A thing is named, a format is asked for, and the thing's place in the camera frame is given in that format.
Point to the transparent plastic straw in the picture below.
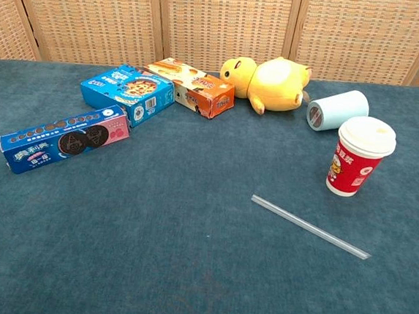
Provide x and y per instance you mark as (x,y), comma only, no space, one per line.
(310,226)

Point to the red paper cup white lid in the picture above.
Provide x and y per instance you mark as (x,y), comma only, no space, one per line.
(351,169)

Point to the orange biscuit box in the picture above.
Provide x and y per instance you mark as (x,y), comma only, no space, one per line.
(200,90)

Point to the blue felt table cover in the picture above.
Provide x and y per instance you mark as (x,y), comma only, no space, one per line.
(151,232)

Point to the yellow plush duck toy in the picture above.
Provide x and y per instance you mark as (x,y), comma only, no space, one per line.
(274,82)

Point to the blue chocolate chip cookie box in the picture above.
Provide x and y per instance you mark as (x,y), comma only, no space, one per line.
(127,91)

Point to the woven rattan folding screen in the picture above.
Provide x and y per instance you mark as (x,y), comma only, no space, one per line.
(221,18)

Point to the light blue roll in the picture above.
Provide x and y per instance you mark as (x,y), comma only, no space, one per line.
(342,108)

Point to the long blue Oreo box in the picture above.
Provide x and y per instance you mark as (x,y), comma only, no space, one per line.
(67,141)

